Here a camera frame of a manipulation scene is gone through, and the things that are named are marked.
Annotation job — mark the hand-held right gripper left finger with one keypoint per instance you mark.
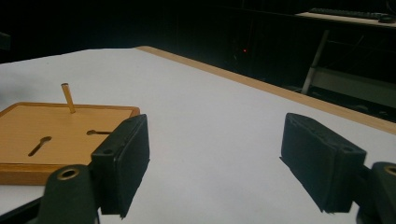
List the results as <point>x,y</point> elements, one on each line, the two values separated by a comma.
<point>124,161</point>

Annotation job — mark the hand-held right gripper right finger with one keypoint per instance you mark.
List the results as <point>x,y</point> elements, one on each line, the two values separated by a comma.
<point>317,158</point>

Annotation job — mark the wooden photo frame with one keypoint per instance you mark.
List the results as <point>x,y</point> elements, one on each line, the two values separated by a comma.
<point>46,124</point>

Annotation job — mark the grey metal stand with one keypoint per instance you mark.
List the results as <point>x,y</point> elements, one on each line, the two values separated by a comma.
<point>314,62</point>

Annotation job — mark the light wooden desk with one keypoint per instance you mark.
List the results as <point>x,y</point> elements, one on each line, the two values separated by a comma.
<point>342,19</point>

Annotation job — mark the black keyboard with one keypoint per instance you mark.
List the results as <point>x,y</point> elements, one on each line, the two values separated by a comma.
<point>345,13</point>

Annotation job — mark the black computer mouse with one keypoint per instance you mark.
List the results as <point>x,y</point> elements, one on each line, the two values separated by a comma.
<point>387,18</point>

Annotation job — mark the wooden frame stand peg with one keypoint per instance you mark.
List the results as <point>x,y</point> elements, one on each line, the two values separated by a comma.
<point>68,99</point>

